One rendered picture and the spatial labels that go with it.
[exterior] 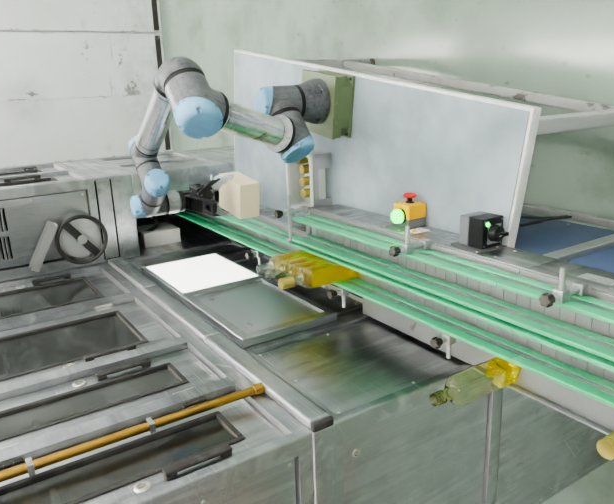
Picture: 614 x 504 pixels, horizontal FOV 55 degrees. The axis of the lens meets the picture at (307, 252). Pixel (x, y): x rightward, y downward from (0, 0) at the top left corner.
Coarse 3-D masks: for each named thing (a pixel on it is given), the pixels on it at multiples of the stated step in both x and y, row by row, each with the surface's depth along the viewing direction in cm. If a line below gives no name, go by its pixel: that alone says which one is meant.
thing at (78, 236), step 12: (72, 216) 245; (84, 216) 247; (60, 228) 243; (72, 228) 246; (84, 228) 252; (96, 228) 255; (60, 240) 248; (72, 240) 250; (84, 240) 249; (96, 240) 256; (60, 252) 245; (72, 252) 251; (84, 252) 254; (96, 252) 253
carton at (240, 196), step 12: (240, 180) 204; (252, 180) 204; (228, 192) 206; (240, 192) 199; (252, 192) 202; (228, 204) 208; (240, 204) 201; (252, 204) 203; (240, 216) 202; (252, 216) 205
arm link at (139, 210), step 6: (132, 198) 189; (138, 198) 189; (132, 204) 190; (138, 204) 188; (144, 204) 188; (162, 204) 192; (168, 204) 193; (132, 210) 192; (138, 210) 188; (144, 210) 189; (150, 210) 190; (156, 210) 191; (162, 210) 193; (168, 210) 194; (138, 216) 190; (144, 216) 191; (150, 216) 193
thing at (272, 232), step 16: (240, 224) 240; (256, 224) 239; (320, 256) 194; (368, 272) 175; (400, 288) 163; (416, 288) 160; (448, 304) 149; (496, 320) 138; (528, 336) 130; (544, 336) 129; (576, 352) 121; (608, 368) 115
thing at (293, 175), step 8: (312, 160) 213; (288, 168) 226; (296, 168) 227; (312, 168) 212; (288, 176) 227; (296, 176) 228; (304, 176) 230; (312, 176) 213; (288, 184) 227; (296, 184) 229; (312, 184) 214; (288, 192) 228; (296, 192) 230; (312, 192) 215; (296, 200) 231; (304, 200) 232; (312, 200) 215; (296, 208) 226
